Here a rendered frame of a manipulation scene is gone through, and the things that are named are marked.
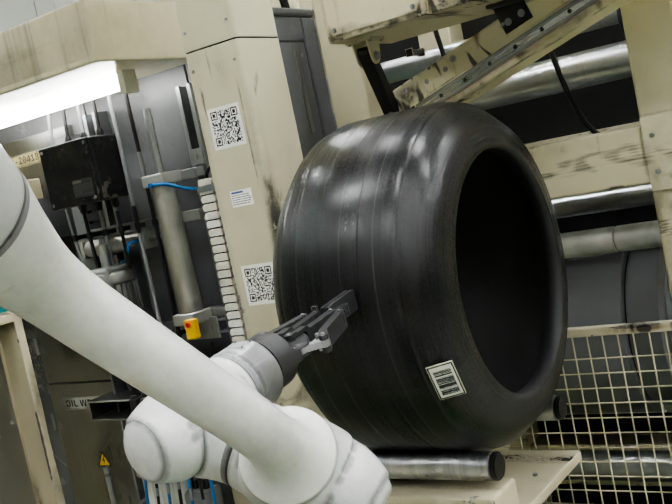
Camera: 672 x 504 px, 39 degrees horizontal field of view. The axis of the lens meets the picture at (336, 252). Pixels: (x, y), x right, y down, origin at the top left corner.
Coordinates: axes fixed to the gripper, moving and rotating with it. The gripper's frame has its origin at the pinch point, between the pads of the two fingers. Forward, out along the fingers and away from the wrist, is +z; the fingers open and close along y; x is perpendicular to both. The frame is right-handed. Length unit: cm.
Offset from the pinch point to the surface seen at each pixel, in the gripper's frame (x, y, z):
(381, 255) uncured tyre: -5.3, -5.6, 5.7
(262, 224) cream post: -8.6, 29.7, 25.5
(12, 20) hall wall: -175, 868, 706
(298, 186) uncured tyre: -15.9, 11.3, 14.3
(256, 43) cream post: -39, 27, 36
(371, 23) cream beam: -37, 15, 56
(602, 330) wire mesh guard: 31, -14, 61
